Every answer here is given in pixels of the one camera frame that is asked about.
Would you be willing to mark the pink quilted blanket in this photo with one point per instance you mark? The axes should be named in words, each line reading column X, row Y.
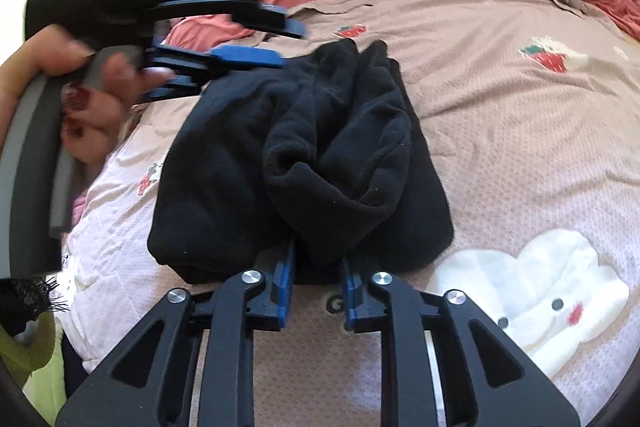
column 78, row 209

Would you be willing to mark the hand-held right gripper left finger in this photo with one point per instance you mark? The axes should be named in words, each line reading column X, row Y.
column 286, row 287

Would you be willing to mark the beige strawberry print blanket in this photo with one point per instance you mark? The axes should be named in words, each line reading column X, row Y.
column 500, row 132

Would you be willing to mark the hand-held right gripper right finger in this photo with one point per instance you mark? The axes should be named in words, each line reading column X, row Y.
column 350, row 292

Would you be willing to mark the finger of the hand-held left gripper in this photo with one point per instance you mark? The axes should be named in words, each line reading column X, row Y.
column 240, row 57
column 260, row 17

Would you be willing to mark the black shirt with orange patches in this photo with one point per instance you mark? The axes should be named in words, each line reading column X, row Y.
column 310, row 157

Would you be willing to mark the black fringed cloth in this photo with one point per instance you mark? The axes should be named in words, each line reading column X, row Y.
column 30, row 299

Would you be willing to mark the person's left hand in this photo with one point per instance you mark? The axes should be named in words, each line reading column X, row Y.
column 35, row 57

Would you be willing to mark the yellow-green cloth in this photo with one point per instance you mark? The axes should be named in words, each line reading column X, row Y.
column 35, row 367

